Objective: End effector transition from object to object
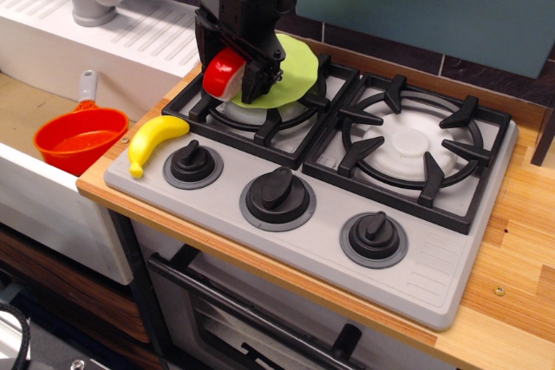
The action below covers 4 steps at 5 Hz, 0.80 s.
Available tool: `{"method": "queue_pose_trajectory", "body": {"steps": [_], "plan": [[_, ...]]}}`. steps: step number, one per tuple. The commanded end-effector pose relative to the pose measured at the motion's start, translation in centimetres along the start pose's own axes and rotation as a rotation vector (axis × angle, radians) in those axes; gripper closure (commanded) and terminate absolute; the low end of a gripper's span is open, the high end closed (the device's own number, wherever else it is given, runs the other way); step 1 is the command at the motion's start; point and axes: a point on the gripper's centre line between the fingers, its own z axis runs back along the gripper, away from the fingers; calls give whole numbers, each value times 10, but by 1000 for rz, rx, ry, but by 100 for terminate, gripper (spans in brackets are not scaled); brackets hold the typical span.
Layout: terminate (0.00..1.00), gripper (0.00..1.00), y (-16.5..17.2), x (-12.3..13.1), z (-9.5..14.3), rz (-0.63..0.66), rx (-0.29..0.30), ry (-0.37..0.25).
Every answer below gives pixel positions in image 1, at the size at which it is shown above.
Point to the black right burner grate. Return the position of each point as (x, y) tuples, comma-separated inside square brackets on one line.
[(431, 156)]

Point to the black middle stove knob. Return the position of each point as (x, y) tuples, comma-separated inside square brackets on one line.
[(278, 201)]

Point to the black stove knob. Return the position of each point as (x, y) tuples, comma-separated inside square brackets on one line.
[(278, 201), (193, 167), (374, 240)]

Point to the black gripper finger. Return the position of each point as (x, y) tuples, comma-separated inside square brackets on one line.
[(257, 80), (209, 43)]

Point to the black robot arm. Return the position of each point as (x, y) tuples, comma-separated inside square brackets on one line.
[(248, 28)]

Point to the orange plastic pot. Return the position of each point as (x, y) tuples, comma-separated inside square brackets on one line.
[(73, 141)]

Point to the yellow toy banana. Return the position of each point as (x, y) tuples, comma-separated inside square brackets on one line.
[(149, 136)]

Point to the grey toy stove top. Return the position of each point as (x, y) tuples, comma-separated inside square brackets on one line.
[(425, 286)]

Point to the white right burner cap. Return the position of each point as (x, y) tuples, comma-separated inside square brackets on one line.
[(408, 136)]

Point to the toy oven door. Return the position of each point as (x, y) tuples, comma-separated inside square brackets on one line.
[(346, 340)]

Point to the black oven door handle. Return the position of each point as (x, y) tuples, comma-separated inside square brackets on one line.
[(334, 359)]

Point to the white toy sink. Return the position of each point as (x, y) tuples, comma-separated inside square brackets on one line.
[(138, 56)]

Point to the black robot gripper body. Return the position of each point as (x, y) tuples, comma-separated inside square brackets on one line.
[(248, 26)]

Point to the black left stove knob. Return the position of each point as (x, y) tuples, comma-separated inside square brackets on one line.
[(193, 167)]

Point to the black right stove knob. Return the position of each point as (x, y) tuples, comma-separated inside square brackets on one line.
[(374, 240)]

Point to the light green plastic plate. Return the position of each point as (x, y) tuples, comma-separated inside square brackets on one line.
[(300, 72)]

